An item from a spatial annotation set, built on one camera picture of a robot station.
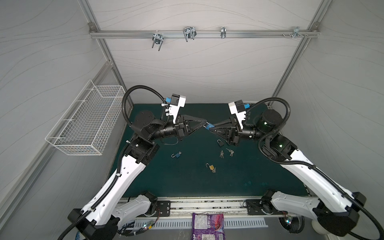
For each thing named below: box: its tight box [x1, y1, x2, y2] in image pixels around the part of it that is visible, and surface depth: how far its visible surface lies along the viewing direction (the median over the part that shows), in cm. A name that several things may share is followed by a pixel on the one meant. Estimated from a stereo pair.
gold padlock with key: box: [205, 163, 216, 173], surface depth 88 cm
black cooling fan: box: [278, 215, 305, 234], surface depth 72 cm
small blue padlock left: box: [170, 151, 182, 159], surface depth 94 cm
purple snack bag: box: [191, 212, 226, 240], surface depth 69 cm
